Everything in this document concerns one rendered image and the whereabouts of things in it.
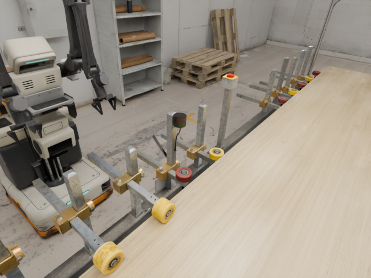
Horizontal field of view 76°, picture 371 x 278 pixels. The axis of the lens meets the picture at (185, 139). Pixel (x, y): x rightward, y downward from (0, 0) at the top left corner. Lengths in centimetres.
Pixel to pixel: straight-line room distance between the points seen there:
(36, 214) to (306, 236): 168
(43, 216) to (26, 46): 112
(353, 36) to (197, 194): 781
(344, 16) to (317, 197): 755
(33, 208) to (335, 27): 819
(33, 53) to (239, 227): 132
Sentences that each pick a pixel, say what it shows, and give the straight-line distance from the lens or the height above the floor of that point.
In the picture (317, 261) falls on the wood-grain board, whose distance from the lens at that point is 102.
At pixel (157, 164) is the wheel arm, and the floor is 86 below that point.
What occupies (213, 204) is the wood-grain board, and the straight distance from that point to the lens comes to 104.
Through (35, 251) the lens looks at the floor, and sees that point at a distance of 219.
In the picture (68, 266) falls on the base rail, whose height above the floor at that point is 70.
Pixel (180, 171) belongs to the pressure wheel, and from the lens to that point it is 117.
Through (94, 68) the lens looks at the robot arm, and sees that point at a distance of 151.
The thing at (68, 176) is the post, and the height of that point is 113.
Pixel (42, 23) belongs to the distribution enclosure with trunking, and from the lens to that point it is 333.
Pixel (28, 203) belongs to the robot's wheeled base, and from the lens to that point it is 213.
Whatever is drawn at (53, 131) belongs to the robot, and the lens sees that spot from 179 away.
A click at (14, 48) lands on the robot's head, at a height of 135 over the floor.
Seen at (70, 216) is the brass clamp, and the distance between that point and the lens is 97.
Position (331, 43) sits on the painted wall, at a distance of 862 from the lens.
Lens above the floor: 168
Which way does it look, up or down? 34 degrees down
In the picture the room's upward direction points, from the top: 3 degrees clockwise
